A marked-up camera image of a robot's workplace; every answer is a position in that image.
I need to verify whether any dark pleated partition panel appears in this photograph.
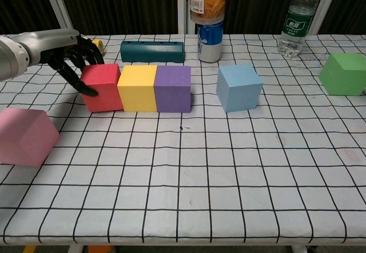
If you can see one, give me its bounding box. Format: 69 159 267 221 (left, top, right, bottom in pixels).
319 0 366 34
0 0 62 37
55 0 178 34
197 0 315 34

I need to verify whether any green foam cube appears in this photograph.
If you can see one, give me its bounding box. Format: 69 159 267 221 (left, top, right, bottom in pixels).
319 53 366 96

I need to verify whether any purple foam cube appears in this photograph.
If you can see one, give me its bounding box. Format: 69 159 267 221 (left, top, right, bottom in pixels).
153 65 192 113

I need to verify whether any teal half-round block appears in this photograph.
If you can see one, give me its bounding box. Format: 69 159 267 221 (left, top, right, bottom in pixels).
120 41 185 63

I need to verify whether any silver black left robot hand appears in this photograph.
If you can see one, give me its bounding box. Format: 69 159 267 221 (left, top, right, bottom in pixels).
26 28 105 97

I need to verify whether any pink foam cube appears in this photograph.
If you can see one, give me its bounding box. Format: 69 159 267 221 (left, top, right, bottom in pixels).
0 107 61 167

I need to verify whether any white black-checked tablecloth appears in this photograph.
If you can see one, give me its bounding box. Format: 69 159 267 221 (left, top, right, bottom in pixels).
0 33 366 247

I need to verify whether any white yellow-capped drink bottle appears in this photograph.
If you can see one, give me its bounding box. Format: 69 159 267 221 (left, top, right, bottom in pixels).
90 38 104 56

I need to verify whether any yellow foam cube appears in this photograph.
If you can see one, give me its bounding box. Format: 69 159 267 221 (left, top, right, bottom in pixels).
117 65 158 113

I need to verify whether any red foam cube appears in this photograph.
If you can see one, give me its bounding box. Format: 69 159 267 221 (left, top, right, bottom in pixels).
79 63 124 113

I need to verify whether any clear jar of rubber bands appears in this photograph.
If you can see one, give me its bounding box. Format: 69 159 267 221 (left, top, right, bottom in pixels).
189 0 226 25

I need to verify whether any blue drink can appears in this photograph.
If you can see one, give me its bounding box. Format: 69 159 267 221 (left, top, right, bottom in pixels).
197 21 224 63

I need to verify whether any light blue foam cube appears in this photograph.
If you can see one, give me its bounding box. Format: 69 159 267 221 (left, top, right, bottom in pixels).
216 63 264 113

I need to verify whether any orange object under table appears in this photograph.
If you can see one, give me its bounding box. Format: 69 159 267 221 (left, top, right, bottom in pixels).
87 244 114 253

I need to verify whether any clear green-label water bottle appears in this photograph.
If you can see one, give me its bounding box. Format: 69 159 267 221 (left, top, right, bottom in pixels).
277 0 320 59

